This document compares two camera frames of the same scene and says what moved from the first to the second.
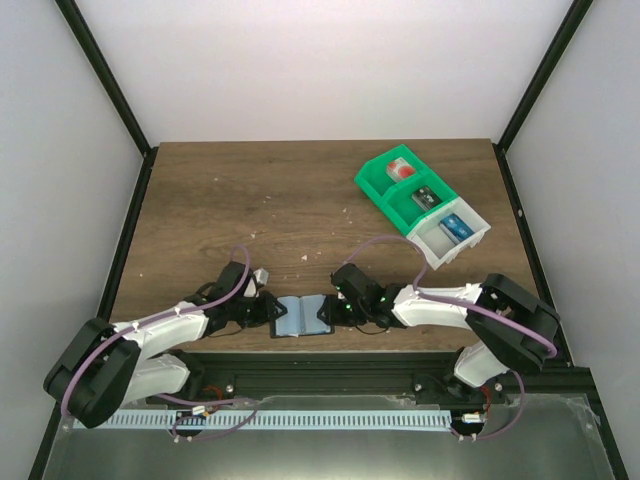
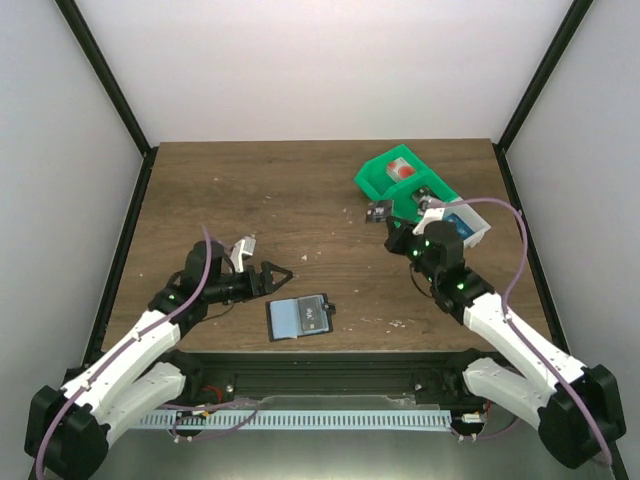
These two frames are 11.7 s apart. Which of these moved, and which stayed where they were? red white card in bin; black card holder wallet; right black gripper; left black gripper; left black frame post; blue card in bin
Moved: right black gripper; left black gripper
Stayed: red white card in bin; left black frame post; black card holder wallet; blue card in bin
